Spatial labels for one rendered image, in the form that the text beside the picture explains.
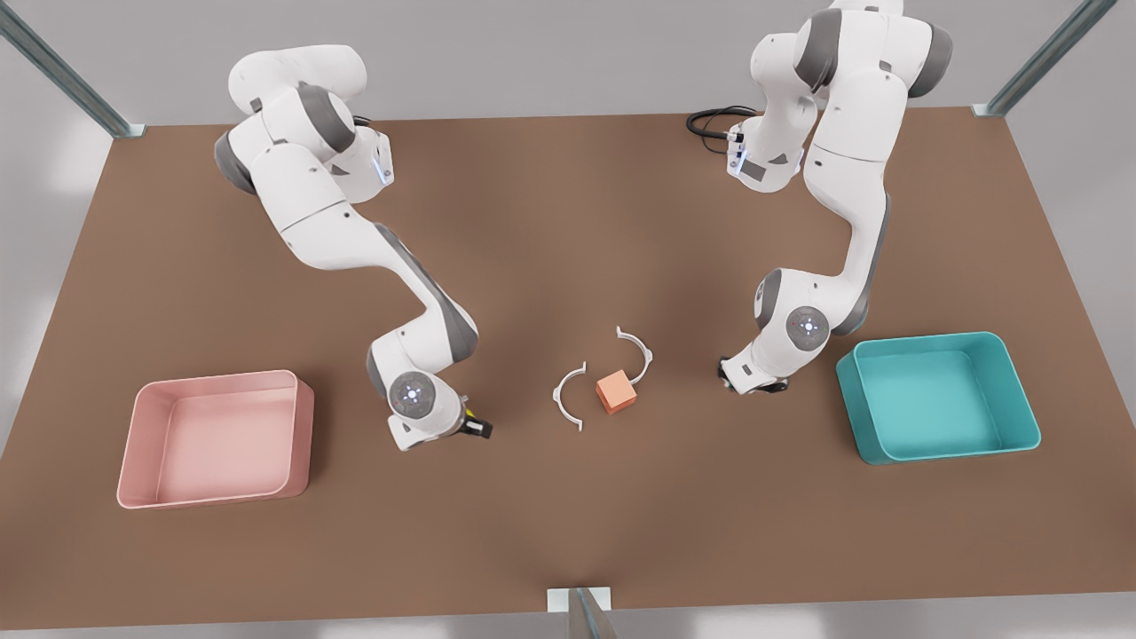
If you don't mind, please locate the blue storage box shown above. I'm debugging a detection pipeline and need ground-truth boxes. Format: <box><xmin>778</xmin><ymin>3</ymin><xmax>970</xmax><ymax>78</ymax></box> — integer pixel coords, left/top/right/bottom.
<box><xmin>836</xmin><ymin>332</ymin><xmax>1041</xmax><ymax>465</ymax></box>

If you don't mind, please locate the pink storage box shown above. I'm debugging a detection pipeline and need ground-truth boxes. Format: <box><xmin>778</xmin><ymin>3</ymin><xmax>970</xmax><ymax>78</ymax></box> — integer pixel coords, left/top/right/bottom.
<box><xmin>117</xmin><ymin>370</ymin><xmax>315</xmax><ymax>510</ymax></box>

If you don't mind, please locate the orange cube block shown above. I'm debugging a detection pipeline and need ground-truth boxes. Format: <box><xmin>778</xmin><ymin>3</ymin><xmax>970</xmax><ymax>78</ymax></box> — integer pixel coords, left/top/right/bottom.
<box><xmin>596</xmin><ymin>370</ymin><xmax>638</xmax><ymax>414</ymax></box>

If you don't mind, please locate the white curved bracket piece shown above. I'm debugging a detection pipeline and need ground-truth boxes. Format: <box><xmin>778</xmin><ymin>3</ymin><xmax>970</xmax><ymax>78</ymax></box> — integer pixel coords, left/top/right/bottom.
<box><xmin>552</xmin><ymin>361</ymin><xmax>588</xmax><ymax>432</ymax></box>
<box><xmin>616</xmin><ymin>326</ymin><xmax>655</xmax><ymax>385</ymax></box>

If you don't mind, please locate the silver frame post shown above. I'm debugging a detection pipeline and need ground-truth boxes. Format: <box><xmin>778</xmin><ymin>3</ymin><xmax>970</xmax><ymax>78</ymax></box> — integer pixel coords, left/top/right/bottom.
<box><xmin>972</xmin><ymin>0</ymin><xmax>1121</xmax><ymax>119</ymax></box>
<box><xmin>547</xmin><ymin>586</ymin><xmax>619</xmax><ymax>639</ymax></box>
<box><xmin>0</xmin><ymin>3</ymin><xmax>147</xmax><ymax>139</ymax></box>

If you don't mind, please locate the black cable loop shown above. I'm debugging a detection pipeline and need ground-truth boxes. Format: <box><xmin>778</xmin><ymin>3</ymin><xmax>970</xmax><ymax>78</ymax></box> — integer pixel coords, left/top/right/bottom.
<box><xmin>686</xmin><ymin>106</ymin><xmax>760</xmax><ymax>156</ymax></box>

